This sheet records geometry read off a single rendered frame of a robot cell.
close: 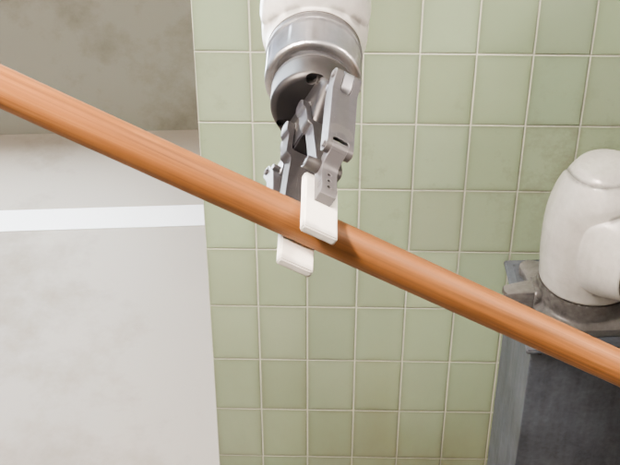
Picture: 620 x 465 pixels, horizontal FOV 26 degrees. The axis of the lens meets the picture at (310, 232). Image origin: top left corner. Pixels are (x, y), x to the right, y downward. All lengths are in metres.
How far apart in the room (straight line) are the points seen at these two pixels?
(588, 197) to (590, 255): 0.09
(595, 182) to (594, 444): 0.50
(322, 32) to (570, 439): 1.20
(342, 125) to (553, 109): 1.42
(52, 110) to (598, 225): 1.15
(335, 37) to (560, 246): 0.90
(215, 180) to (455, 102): 1.46
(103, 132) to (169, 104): 3.29
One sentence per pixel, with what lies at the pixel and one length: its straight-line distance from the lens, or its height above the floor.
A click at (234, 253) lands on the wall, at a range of 2.67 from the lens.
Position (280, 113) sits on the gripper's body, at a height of 1.76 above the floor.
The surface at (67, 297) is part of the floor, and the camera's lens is 3.74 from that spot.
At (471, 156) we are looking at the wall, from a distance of 2.53.
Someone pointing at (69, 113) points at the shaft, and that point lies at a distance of 1.01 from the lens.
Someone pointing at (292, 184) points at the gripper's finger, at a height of 1.76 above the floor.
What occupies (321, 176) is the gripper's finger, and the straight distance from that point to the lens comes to 1.06.
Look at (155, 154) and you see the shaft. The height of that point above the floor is 1.84.
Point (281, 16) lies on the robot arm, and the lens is 1.27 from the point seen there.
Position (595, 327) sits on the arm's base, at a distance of 2.13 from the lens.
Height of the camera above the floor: 2.42
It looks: 38 degrees down
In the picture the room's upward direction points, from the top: straight up
